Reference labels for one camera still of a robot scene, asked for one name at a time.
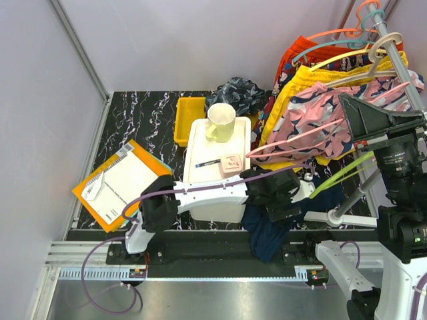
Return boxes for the dark leaf-pattern shorts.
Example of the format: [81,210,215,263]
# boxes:
[205,77,268,117]

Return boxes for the yellow shorts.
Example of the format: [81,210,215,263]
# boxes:
[251,65,412,169]

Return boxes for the dark red patterned shorts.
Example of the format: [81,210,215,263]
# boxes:
[251,50,370,149]

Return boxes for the yellow green mug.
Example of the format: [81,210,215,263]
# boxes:
[205,103,236,143]

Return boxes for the orange hanger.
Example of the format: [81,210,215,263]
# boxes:
[307,0,381,41]

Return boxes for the pink small box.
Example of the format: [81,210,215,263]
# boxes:
[220,153,243,178]

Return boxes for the beige hanger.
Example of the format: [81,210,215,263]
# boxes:
[326,32,407,87]

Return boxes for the yellow plastic bin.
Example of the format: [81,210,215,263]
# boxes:
[173,96,260,147]

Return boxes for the orange spiral notebook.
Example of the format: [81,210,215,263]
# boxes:
[73,139,172,233]

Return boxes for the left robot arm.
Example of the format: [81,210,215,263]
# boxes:
[120,166,316,264]

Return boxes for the green hanger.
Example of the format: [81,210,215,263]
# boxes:
[309,151,374,199]

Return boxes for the navy blue shorts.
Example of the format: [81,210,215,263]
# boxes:
[241,185,344,263]

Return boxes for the white foam box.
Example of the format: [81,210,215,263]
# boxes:
[182,117,252,223]

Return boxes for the orange red shorts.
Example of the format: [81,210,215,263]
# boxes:
[273,36,371,94]

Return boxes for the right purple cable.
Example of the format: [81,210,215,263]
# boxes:
[338,239,362,277]

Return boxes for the cream yellow hanger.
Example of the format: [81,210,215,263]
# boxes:
[309,49,386,72]

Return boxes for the blue pen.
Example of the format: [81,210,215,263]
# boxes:
[195,159,221,168]

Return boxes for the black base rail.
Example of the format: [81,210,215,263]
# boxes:
[106,230,334,269]

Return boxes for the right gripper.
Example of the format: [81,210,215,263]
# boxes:
[339,90,427,204]

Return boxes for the metal clothes rack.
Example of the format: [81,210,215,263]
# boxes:
[304,1,424,227]

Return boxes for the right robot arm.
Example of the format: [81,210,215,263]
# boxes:
[302,93,426,319]

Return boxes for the teal hanger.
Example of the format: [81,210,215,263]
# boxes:
[293,8,386,61]

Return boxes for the pink white patterned shorts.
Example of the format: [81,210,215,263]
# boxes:
[256,71,426,165]

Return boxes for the pink hanger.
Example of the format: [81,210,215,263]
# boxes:
[245,81,413,164]

